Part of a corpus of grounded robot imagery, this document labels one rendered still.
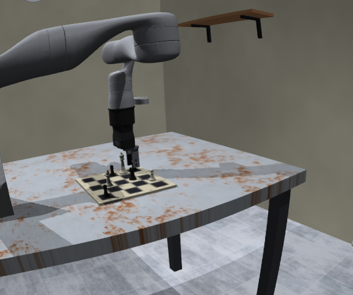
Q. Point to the white bishop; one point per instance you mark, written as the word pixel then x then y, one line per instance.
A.
pixel 108 182

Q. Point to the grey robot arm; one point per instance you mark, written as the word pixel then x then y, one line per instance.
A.
pixel 62 48

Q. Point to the black rook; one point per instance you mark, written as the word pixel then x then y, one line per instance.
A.
pixel 132 175

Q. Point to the white pawn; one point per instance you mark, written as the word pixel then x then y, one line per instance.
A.
pixel 152 178

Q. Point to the black pawn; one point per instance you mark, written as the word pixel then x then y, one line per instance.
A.
pixel 105 195
pixel 112 172

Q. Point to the white chess king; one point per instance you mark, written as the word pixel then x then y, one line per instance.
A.
pixel 123 170

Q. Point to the chessboard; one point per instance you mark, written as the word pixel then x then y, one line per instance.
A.
pixel 123 188

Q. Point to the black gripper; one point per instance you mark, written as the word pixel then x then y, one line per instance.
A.
pixel 122 118

